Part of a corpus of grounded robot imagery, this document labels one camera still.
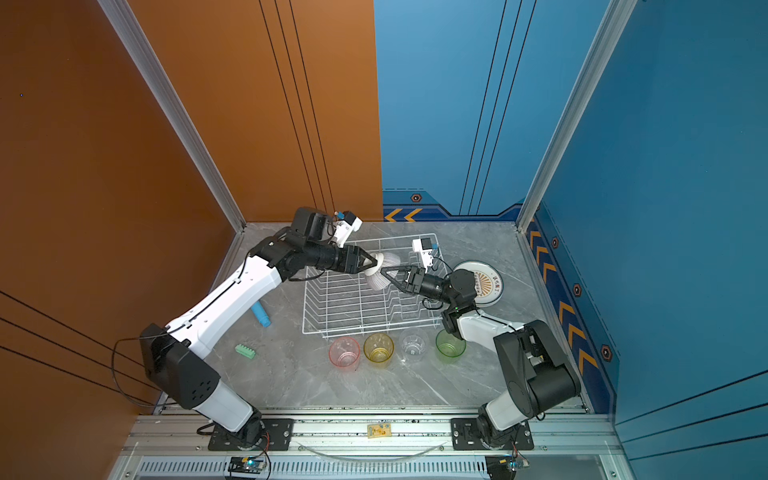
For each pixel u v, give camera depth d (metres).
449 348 0.87
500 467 0.70
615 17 0.70
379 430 0.74
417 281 0.68
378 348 0.87
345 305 0.97
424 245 0.72
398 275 0.73
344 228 0.69
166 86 0.82
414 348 0.87
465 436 0.72
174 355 0.41
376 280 0.72
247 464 0.71
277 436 0.74
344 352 0.87
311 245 0.62
